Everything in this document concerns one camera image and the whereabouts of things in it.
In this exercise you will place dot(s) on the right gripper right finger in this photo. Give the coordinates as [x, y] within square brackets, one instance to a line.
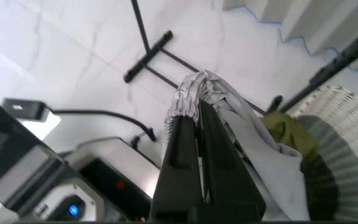
[228, 174]

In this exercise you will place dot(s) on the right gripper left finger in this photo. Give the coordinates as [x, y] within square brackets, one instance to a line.
[179, 174]

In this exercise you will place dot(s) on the pale grey shorts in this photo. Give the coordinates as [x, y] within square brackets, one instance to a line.
[275, 168]

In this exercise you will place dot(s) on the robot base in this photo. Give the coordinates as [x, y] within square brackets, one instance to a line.
[110, 161]

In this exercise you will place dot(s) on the black clothes rack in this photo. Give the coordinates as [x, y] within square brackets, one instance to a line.
[148, 56]

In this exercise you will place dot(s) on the white laundry basket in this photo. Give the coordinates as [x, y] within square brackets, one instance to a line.
[350, 124]

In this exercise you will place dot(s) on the green garment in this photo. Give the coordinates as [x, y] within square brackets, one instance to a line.
[287, 130]

